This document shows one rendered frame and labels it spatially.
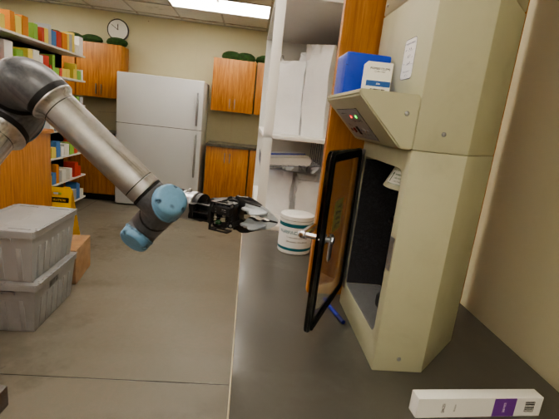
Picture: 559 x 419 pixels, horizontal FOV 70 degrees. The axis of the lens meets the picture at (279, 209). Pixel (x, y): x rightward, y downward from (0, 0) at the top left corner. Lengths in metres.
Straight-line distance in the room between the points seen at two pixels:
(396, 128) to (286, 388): 0.53
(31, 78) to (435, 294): 0.92
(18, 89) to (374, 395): 0.92
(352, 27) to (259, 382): 0.88
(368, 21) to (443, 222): 0.58
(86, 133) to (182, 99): 4.80
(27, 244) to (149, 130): 3.38
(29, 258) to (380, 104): 2.33
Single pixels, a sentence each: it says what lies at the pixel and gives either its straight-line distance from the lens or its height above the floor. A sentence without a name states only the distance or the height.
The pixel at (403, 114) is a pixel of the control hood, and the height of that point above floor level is 1.47.
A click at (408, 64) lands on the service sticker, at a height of 1.57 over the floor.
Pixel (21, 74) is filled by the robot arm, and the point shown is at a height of 1.47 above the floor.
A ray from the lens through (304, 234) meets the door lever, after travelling 0.86.
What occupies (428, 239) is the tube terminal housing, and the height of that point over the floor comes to 1.24.
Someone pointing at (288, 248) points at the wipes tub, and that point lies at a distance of 1.51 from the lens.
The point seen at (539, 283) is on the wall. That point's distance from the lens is 1.17.
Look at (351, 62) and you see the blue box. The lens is 0.94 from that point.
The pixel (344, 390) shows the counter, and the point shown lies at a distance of 0.86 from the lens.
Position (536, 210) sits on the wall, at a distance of 1.19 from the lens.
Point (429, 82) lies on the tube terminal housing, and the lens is 0.80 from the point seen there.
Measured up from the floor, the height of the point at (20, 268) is 0.42.
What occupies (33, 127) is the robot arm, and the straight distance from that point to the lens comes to 1.07.
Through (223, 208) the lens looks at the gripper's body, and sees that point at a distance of 0.93.
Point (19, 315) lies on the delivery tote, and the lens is 2.93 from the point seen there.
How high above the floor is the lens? 1.44
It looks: 13 degrees down
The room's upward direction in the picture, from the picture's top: 6 degrees clockwise
